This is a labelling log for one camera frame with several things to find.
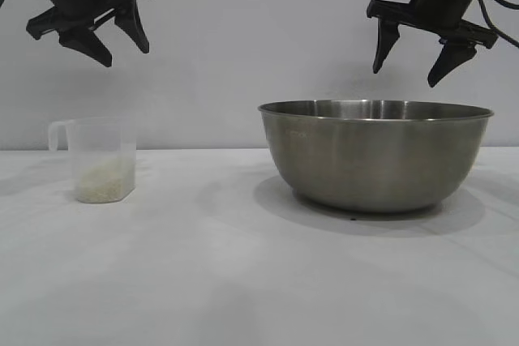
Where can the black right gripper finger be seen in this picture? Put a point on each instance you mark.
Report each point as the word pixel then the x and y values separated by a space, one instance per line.
pixel 385 42
pixel 452 58

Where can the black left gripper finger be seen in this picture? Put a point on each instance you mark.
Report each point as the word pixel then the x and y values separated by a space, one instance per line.
pixel 135 26
pixel 87 46

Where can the clear plastic measuring cup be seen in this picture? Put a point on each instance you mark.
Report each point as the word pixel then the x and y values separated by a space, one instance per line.
pixel 101 143

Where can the stainless steel mixing bowl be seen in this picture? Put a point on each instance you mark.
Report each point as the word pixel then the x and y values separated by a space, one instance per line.
pixel 373 159

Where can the white rice grains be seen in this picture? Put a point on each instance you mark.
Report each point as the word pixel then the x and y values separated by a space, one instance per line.
pixel 103 188

